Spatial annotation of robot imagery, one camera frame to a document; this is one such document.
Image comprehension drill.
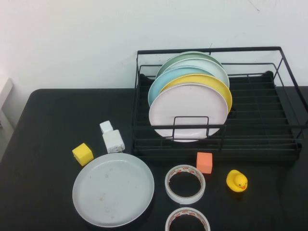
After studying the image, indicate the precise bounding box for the green round plate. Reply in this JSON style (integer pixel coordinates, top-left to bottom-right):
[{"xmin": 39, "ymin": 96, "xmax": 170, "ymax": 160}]
[{"xmin": 155, "ymin": 51, "xmax": 223, "ymax": 79}]

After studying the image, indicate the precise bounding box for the light blue round plate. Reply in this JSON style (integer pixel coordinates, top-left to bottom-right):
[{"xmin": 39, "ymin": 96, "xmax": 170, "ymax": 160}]
[{"xmin": 147, "ymin": 67, "xmax": 215, "ymax": 108}]

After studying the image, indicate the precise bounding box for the small white charger cube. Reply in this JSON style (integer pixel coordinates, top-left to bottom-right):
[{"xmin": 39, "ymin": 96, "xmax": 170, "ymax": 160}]
[{"xmin": 99, "ymin": 121, "xmax": 114, "ymax": 134}]

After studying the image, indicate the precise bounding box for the grey round plate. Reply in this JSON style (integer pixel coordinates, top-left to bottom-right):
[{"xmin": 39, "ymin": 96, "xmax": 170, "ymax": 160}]
[{"xmin": 72, "ymin": 153, "xmax": 155, "ymax": 228}]

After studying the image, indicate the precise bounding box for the orange foam cube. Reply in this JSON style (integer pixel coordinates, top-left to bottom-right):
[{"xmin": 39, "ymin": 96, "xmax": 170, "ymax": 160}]
[{"xmin": 196, "ymin": 152, "xmax": 213, "ymax": 174}]

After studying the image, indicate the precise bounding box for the large white plug charger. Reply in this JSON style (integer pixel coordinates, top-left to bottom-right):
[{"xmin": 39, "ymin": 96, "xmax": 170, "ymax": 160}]
[{"xmin": 102, "ymin": 129, "xmax": 126, "ymax": 154}]

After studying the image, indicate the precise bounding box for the pink round plate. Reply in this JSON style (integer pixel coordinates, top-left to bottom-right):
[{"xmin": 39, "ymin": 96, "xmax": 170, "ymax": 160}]
[{"xmin": 148, "ymin": 83, "xmax": 229, "ymax": 143}]

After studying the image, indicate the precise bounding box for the yellow rubber duck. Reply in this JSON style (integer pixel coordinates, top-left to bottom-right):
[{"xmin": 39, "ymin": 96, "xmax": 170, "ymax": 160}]
[{"xmin": 226, "ymin": 169, "xmax": 248, "ymax": 193}]

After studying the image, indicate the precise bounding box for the yellow round plate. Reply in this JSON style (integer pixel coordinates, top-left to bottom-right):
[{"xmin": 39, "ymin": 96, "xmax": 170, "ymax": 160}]
[{"xmin": 159, "ymin": 74, "xmax": 233, "ymax": 114}]

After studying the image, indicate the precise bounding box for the white double-sided tape roll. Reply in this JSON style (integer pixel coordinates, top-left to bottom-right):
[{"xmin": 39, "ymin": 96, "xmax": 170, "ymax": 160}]
[
  {"xmin": 165, "ymin": 164, "xmax": 206, "ymax": 205},
  {"xmin": 165, "ymin": 207, "xmax": 211, "ymax": 231}
]

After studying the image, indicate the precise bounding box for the pale mint round plate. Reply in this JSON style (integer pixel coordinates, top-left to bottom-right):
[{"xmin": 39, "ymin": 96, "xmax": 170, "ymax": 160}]
[{"xmin": 163, "ymin": 57, "xmax": 231, "ymax": 89}]

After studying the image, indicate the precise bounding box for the yellow foam cube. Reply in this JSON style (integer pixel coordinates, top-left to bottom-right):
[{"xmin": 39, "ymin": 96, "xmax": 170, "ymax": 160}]
[{"xmin": 72, "ymin": 142, "xmax": 94, "ymax": 167}]

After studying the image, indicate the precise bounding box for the black wire dish rack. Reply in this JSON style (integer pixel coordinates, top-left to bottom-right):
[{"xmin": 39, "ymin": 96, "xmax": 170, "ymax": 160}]
[{"xmin": 131, "ymin": 46, "xmax": 308, "ymax": 161}]

